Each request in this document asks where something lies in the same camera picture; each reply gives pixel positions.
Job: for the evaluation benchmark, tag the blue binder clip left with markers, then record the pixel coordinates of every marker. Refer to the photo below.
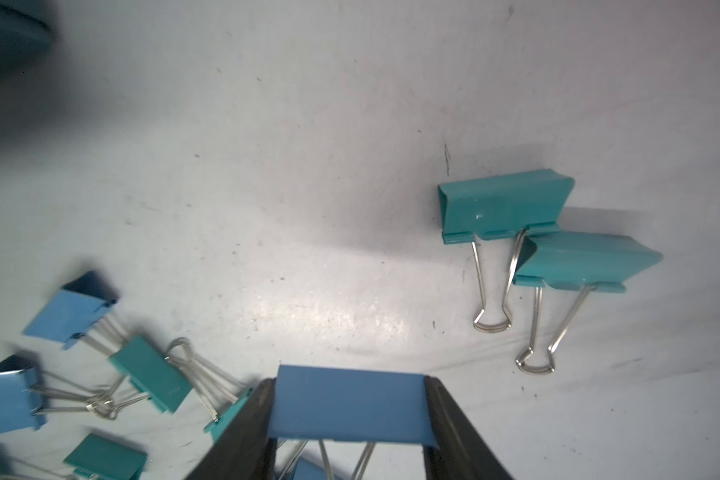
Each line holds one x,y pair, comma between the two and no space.
27,402

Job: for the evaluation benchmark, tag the blue binder clip top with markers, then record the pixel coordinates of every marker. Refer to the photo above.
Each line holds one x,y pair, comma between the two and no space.
344,405

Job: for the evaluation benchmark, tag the teal binder clip right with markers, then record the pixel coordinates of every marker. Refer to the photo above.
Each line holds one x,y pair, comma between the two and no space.
579,262

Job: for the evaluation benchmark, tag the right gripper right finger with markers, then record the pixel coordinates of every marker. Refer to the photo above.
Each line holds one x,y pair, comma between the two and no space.
460,453

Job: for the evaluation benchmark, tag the blue binder clip centre low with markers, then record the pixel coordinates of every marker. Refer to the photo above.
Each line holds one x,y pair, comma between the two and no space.
307,470

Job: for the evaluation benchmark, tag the teal binder clip upper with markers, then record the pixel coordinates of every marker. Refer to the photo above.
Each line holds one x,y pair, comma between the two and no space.
513,206

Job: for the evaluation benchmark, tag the teal binder clip centre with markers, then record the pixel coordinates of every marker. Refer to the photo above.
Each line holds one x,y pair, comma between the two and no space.
148,371

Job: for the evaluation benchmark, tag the teal shiny binder clip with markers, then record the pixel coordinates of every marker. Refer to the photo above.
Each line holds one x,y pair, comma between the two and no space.
99,457

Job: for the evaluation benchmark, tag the blue binder clip upper middle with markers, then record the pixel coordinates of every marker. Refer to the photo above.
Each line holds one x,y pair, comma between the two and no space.
79,312

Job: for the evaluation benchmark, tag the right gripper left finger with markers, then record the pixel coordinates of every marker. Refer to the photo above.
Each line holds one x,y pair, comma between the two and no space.
245,450

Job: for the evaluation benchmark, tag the teal binder clip upright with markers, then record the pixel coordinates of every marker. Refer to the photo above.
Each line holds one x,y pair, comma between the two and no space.
221,395

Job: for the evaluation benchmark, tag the teal drawer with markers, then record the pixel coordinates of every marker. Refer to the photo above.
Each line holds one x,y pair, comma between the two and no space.
27,30

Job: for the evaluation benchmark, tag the blue binder clip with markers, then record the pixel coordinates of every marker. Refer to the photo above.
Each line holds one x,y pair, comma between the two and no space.
344,405
79,312
27,402

